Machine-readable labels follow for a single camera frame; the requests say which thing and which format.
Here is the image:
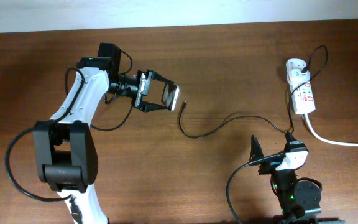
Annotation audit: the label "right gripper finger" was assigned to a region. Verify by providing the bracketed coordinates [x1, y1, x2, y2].
[249, 135, 264, 166]
[285, 131, 296, 142]

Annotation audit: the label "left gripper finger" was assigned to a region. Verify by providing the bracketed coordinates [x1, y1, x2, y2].
[150, 70, 175, 85]
[140, 101, 168, 113]

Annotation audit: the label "black smartphone white circles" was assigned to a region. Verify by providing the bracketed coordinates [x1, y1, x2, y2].
[162, 83, 180, 111]

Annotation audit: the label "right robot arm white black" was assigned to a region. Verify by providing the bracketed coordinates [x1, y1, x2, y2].
[249, 132, 323, 224]

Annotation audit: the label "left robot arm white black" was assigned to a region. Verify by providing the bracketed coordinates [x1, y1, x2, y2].
[33, 43, 180, 223]

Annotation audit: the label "white usb charger plug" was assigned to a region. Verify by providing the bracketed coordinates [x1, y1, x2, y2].
[286, 58, 310, 84]

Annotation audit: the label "white power strip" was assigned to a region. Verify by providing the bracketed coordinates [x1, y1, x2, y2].
[289, 82, 316, 115]

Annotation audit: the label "white power strip cord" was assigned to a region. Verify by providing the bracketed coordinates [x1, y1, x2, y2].
[303, 113, 358, 149]

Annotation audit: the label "black charger cable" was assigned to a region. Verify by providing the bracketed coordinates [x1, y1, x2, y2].
[178, 45, 329, 139]

